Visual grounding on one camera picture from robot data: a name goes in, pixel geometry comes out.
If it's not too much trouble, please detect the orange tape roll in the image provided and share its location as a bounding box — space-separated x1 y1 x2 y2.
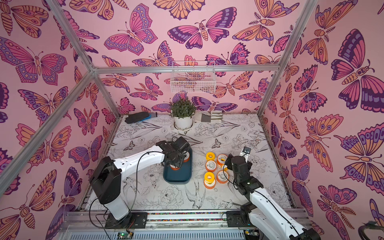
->
170 165 181 171
206 160 217 173
204 181 216 190
217 154 228 167
183 151 191 163
216 171 230 184

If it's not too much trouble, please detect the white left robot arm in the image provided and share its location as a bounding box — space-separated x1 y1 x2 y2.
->
90 137 191 221

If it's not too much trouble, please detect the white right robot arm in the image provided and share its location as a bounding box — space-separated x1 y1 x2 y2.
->
225 154 321 240

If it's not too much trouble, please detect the teal storage box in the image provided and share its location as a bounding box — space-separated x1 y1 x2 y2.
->
163 148 193 185

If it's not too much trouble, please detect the yellow tape roll back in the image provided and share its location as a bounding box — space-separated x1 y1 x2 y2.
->
206 152 216 161

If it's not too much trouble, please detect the yellow tape roll front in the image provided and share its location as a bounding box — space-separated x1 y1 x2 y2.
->
204 172 215 184

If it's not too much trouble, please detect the orange tape roll under yellow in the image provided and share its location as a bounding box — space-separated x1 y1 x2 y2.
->
204 181 216 190

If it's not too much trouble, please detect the white plant pot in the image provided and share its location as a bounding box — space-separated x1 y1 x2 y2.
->
174 116 194 131

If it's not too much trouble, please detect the green potted plant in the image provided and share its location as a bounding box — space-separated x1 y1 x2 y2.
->
171 99 197 119

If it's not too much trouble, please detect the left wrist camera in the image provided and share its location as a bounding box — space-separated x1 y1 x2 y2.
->
175 137 190 151

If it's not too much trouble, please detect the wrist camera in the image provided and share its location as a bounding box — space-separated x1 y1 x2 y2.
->
175 137 190 151
241 147 252 156

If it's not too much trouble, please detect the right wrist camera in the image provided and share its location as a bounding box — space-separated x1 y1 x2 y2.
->
241 147 252 156

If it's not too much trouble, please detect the white wire basket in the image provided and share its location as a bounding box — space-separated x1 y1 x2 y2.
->
169 61 217 94

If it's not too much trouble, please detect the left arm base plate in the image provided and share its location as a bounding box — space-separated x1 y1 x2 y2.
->
104 212 148 230

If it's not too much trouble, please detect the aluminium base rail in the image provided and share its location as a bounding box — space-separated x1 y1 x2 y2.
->
57 210 267 240

